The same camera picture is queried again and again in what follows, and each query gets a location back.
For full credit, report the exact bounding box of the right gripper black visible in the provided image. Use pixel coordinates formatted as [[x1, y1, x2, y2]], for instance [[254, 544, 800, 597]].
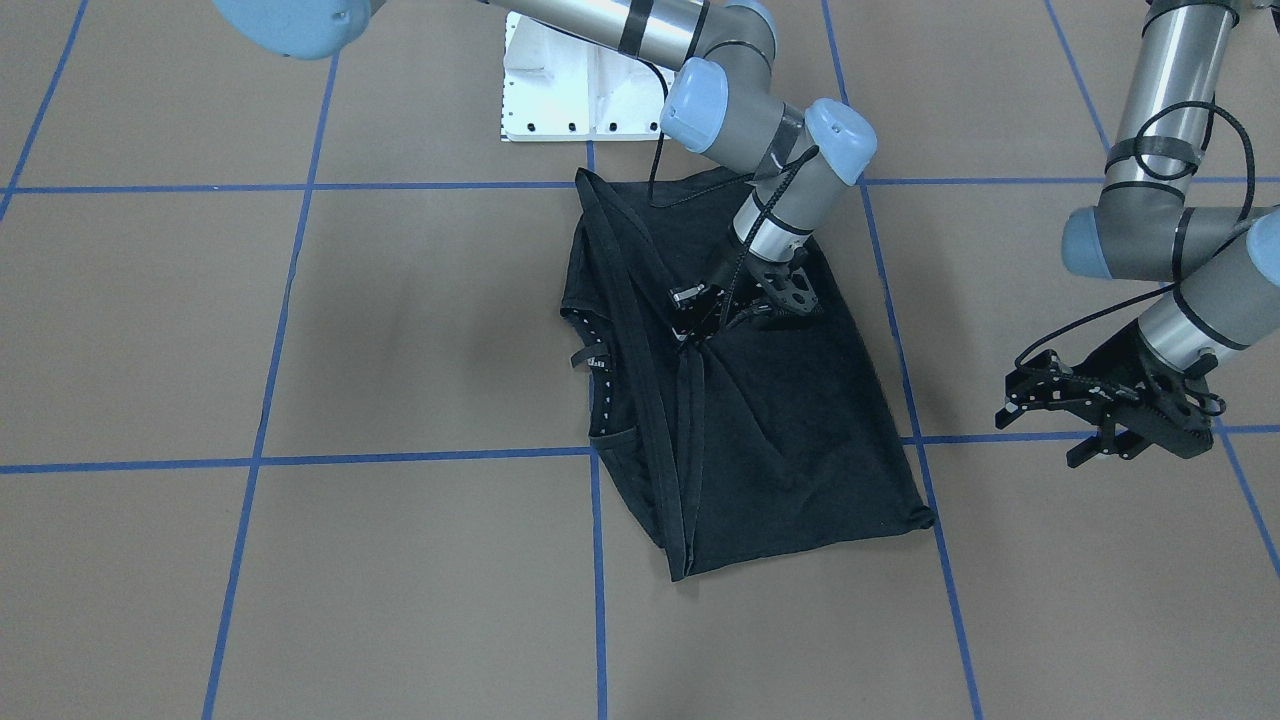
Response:
[[669, 249, 823, 331]]

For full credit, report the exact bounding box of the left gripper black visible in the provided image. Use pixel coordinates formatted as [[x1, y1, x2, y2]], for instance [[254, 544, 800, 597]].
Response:
[[1066, 322, 1226, 469]]

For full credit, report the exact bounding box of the black t-shirt with logo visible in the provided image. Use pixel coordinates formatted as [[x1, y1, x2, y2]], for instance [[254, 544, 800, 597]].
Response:
[[561, 169, 936, 582]]

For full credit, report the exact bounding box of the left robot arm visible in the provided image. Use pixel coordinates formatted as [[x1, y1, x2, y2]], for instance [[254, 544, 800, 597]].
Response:
[[1061, 1, 1277, 468]]

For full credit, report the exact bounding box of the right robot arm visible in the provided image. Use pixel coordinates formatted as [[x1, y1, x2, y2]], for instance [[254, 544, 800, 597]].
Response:
[[506, 1, 878, 340]]

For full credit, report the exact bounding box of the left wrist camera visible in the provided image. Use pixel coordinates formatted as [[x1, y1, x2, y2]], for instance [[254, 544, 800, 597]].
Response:
[[995, 350, 1102, 430]]

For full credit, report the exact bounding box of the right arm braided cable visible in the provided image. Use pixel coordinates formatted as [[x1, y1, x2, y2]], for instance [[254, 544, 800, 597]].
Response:
[[646, 60, 820, 331]]

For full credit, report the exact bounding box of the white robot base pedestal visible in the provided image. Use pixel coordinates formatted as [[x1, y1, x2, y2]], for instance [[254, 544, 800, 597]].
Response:
[[500, 12, 675, 143]]

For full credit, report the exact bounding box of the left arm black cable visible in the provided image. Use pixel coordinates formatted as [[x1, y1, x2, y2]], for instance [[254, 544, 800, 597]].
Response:
[[1014, 100, 1257, 373]]

